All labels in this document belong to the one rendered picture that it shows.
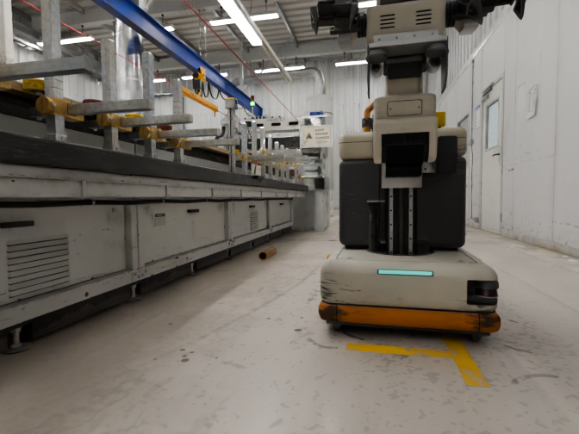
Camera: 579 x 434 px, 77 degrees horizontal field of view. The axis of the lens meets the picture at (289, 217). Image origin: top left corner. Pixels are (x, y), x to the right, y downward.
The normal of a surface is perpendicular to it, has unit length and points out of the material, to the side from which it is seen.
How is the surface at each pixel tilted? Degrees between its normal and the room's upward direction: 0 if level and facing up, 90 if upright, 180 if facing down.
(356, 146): 90
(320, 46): 90
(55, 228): 90
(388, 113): 98
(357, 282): 90
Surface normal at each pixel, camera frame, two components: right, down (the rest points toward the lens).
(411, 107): -0.24, 0.19
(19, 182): 0.98, 0.00
